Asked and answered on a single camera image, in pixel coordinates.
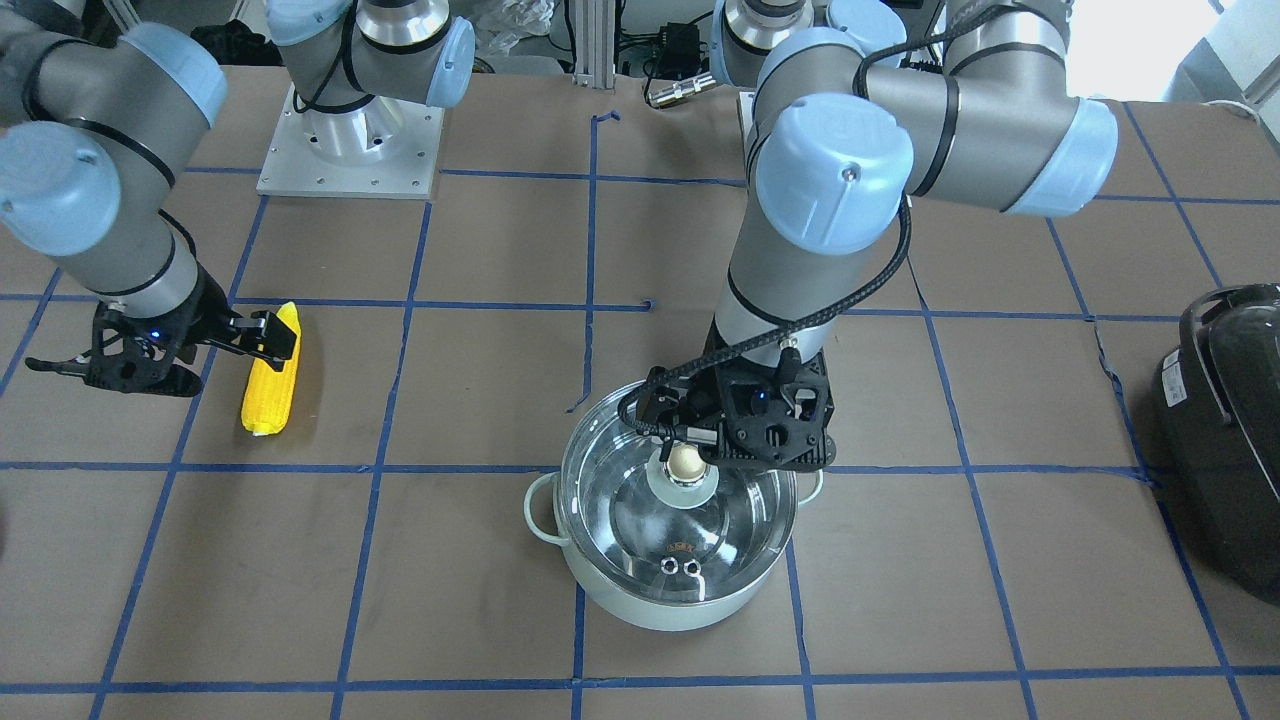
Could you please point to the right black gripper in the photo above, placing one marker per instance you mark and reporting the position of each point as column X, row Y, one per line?
column 203, row 312

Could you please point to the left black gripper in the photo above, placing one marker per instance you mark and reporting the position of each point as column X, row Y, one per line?
column 697, row 398

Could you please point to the yellow corn cob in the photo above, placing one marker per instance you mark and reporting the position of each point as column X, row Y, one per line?
column 267, row 402

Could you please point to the glass pot lid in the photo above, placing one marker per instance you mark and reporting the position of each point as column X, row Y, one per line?
column 670, row 520

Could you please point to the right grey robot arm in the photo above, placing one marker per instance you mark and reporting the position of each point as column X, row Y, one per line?
column 95, row 139

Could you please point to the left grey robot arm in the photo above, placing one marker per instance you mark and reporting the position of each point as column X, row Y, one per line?
column 841, row 137

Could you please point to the pale green cooking pot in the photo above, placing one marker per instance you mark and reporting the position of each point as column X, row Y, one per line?
column 680, row 570

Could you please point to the silver metal connector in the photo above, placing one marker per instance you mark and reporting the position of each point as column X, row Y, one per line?
column 680, row 91

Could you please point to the black rice cooker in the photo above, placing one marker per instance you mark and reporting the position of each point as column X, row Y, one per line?
column 1217, row 401

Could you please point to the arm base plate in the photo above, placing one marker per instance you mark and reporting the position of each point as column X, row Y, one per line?
column 746, row 117
column 387, row 150

